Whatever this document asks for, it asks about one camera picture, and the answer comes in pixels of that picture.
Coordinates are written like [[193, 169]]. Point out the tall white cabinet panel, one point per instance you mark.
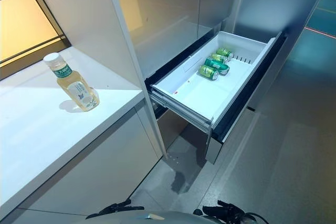
[[92, 24]]

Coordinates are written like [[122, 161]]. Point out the white counter cabinet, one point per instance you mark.
[[105, 155]]

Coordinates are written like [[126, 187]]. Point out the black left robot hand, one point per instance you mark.
[[115, 208]]

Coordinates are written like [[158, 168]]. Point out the fridge drawer with white bin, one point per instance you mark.
[[197, 95]]

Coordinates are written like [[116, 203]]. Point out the window with black frame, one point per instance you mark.
[[26, 24]]

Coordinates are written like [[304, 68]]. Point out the silver fridge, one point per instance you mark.
[[162, 24]]

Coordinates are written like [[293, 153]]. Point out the green drink can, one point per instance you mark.
[[216, 64], [224, 51], [219, 57], [208, 72]]

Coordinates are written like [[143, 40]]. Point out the tea bottle with white cap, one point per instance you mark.
[[78, 93]]

